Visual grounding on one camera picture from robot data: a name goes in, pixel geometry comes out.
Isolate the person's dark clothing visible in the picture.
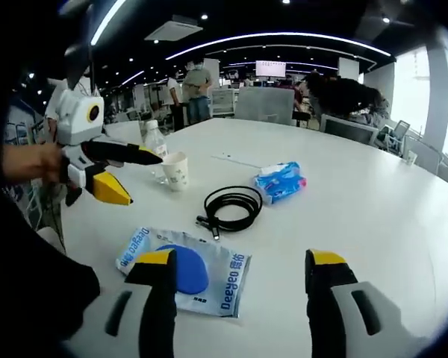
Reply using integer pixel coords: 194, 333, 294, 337
0, 208, 102, 344

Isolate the ceiling air vent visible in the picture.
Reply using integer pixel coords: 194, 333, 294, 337
144, 14, 205, 41

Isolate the white table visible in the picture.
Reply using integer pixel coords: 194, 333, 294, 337
37, 117, 448, 358

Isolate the long curved ceiling light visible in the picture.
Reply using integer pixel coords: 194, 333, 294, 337
165, 32, 393, 60

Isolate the blue tissue pack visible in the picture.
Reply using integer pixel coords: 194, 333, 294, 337
252, 160, 308, 205

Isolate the grey mesh office chair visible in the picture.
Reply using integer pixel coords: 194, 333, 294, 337
234, 86, 296, 126

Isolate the black cable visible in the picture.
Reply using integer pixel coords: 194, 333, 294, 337
196, 185, 264, 242

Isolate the white wet wipes pack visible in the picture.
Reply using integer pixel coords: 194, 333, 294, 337
114, 226, 253, 319

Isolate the white frame office chair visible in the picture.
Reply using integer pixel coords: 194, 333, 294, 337
211, 87, 240, 119

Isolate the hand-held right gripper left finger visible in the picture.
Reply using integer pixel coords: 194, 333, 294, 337
61, 248, 178, 358

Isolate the clear plastic water bottle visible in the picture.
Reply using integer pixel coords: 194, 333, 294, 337
140, 119, 169, 186

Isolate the person's left hand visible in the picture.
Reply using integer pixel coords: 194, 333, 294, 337
29, 143, 71, 184

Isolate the short ceiling strip light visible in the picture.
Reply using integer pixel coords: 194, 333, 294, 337
90, 0, 128, 45

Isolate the white paper cup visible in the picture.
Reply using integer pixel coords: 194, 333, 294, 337
161, 151, 190, 192

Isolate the narrow window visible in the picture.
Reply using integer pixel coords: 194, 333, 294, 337
390, 46, 432, 131

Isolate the wall monitor screen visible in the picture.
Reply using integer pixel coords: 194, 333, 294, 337
255, 59, 287, 78

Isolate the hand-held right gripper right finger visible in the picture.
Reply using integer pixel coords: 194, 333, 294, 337
305, 248, 419, 358

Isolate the office chair by window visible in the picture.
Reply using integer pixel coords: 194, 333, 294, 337
391, 119, 411, 150

